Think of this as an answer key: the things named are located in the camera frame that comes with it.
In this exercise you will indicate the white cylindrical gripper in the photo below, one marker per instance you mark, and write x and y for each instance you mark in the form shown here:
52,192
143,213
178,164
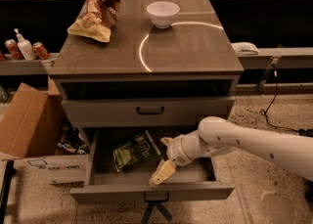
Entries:
175,152

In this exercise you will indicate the green jalapeno chip bag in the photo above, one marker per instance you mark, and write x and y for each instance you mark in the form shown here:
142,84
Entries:
140,148

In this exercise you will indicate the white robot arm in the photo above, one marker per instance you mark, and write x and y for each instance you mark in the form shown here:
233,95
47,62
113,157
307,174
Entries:
216,135

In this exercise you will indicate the closed grey upper drawer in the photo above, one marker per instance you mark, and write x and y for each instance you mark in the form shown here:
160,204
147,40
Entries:
145,112

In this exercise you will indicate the open grey middle drawer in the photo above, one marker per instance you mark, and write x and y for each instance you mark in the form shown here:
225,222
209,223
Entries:
198,181

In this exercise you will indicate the grey drawer cabinet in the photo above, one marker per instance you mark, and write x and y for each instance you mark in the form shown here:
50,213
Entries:
190,59

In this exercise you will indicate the brown yellow chip bag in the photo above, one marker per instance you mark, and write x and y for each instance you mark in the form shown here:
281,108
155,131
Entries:
96,20

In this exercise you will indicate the white printed cardboard box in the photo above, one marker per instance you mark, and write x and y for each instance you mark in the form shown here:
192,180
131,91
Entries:
59,169

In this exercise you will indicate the folded white cloth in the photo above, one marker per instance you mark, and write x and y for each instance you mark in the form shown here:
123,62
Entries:
245,48

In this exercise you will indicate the brown cardboard box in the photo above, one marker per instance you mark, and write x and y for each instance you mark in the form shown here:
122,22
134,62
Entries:
31,125

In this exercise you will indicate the white bowl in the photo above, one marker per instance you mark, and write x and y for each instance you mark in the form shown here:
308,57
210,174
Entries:
162,13

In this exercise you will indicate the black stand left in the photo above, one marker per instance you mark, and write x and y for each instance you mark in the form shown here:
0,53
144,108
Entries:
5,190

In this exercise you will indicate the red soda can right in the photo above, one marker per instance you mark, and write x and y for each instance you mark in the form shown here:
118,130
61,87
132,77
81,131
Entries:
41,51

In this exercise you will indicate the red soda can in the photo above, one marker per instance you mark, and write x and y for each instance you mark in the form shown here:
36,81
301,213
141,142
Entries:
41,51
13,48

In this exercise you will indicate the white pump bottle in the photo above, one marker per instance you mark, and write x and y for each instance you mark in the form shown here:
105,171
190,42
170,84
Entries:
25,47

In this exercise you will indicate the grey low shelf left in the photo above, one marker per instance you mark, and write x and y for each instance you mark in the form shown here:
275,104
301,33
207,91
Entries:
24,67

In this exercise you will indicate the red soda can left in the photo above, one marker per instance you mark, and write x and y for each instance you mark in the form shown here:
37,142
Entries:
13,48

